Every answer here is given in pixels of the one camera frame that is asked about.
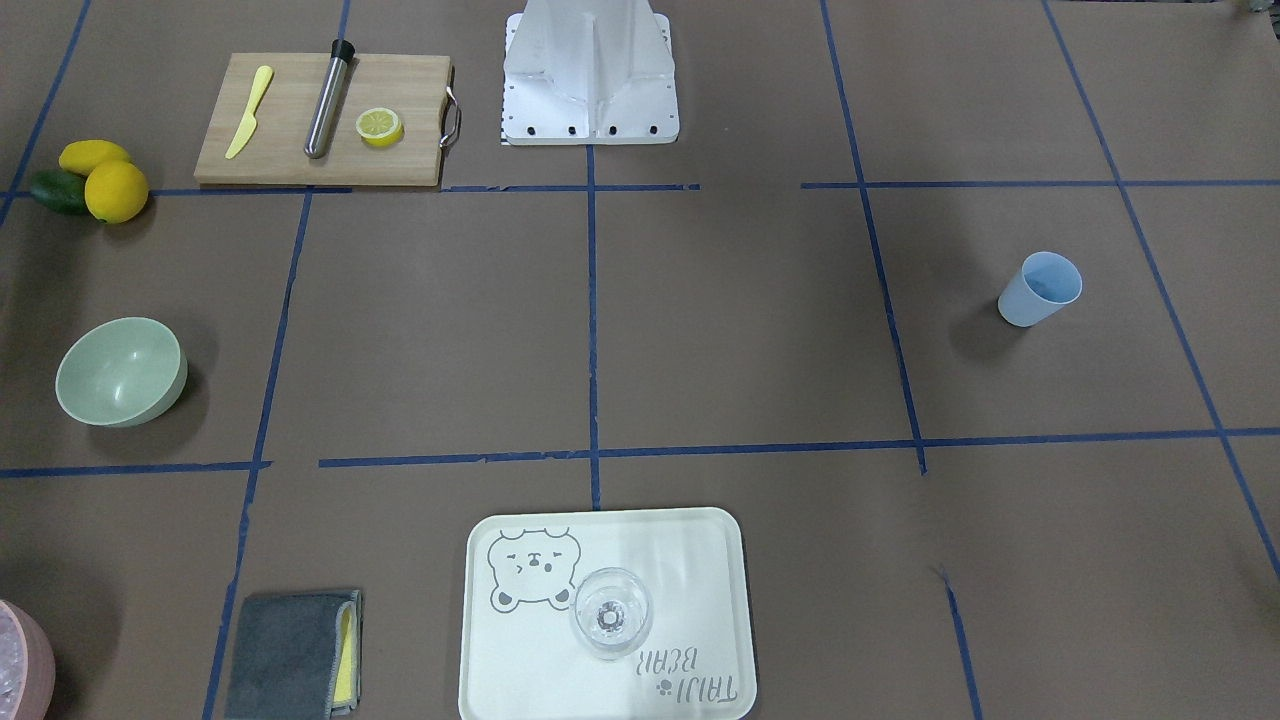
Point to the light blue plastic cup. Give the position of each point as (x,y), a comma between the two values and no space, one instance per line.
(1045,282)

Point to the green bowl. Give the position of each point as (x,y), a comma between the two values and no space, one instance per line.
(122,374)

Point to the pink bowl of ice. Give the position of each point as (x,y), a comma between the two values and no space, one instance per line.
(29,667)

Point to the clear wine glass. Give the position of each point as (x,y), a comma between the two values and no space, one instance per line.
(613,613)

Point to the cream bear tray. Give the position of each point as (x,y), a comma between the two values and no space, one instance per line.
(520,658)

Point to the lemon half slice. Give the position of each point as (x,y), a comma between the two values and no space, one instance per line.
(379,127)

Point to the steel muddler black cap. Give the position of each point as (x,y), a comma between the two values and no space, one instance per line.
(327,108)

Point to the yellow sponge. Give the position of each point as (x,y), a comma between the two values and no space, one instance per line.
(345,691)

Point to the grey folded cloth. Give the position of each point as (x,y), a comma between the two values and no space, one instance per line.
(285,656)

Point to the yellow plastic knife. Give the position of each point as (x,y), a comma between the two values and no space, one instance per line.
(248,122)

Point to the yellow lemon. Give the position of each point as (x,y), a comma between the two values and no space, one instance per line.
(116,192)
(81,157)

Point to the green lime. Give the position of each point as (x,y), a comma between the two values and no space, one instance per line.
(60,191)

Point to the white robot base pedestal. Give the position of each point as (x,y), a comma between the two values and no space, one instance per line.
(589,73)

